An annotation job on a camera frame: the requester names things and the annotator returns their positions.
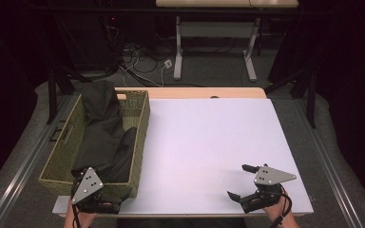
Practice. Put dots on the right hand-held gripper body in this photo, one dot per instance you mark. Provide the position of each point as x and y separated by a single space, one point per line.
271 176

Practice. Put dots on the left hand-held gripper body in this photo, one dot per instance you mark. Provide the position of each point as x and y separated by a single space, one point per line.
87 185

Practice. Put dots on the green woven basket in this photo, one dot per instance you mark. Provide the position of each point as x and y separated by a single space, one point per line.
63 158

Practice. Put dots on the dark cloth garment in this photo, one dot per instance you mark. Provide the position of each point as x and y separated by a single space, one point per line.
104 133

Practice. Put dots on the person's right hand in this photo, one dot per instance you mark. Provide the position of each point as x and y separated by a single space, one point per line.
277 209

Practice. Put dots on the person's left hand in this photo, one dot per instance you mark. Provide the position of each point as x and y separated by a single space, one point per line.
84 219

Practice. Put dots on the black metal stand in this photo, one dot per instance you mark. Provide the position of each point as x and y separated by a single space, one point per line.
310 95
53 95

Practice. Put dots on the dark curtain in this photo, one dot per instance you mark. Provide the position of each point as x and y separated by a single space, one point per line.
351 79
6 79

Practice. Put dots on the white power plug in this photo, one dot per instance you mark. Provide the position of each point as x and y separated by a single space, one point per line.
168 63

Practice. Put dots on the white-legged desk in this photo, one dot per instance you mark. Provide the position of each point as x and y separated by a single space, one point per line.
215 30

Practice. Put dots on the black horizontal bar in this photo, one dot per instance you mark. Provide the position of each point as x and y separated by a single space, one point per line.
171 10

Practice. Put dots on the black floor bracket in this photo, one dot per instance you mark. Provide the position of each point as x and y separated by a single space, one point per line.
56 132

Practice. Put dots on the aluminium floor rail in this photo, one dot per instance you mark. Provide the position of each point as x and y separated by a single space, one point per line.
332 171
28 164

